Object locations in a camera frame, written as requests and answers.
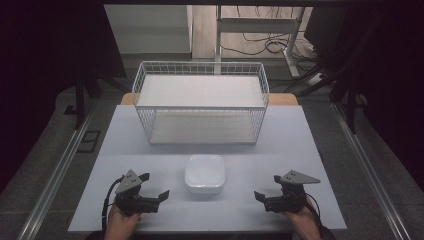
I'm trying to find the white wire basket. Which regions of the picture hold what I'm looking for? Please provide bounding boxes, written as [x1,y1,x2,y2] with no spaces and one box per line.
[131,60,270,146]

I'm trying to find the black floor socket frame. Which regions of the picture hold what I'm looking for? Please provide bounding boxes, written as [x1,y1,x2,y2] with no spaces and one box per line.
[76,129,102,155]

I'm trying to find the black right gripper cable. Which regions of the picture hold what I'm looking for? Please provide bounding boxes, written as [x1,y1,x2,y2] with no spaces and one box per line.
[303,192,330,240]

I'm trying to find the person's right hand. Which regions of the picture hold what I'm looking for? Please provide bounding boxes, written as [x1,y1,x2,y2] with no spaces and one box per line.
[282,197,323,240]

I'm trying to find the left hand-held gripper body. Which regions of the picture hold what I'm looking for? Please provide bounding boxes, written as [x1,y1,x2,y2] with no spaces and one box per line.
[114,169,160,216]

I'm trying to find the metal floor rail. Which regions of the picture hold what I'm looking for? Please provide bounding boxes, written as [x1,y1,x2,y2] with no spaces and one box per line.
[16,99,98,240]
[329,101,413,240]

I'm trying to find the person's left hand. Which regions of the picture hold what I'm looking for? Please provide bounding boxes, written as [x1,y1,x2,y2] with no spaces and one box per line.
[103,203,143,240]

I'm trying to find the black tripod stand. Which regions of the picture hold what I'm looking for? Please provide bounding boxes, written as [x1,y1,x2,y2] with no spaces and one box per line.
[283,49,372,135]
[63,64,130,132]

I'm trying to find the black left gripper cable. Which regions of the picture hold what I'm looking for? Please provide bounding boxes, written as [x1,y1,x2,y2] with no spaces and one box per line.
[101,176,125,233]

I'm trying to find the white square bowl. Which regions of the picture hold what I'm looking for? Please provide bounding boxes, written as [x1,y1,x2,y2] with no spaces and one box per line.
[184,154,226,196]

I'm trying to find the dark curtain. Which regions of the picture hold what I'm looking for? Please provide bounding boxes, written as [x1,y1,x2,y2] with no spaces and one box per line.
[304,4,424,193]
[0,0,128,195]

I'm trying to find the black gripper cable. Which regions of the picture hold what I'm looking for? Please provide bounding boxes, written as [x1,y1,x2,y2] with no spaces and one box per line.
[101,176,125,233]
[303,192,330,240]

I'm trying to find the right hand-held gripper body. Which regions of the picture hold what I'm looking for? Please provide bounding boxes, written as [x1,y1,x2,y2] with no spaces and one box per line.
[264,169,322,214]

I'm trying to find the white power strip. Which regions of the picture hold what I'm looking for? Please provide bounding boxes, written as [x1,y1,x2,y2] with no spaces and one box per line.
[305,71,325,87]

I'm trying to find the black floor cables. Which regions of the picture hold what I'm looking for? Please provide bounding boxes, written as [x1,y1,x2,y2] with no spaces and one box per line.
[219,5,323,63]

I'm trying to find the white metal desk frame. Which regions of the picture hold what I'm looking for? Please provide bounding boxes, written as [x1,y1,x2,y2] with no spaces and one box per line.
[214,4,306,80]

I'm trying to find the white cabinet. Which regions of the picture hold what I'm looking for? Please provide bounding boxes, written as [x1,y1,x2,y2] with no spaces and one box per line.
[103,4,194,62]

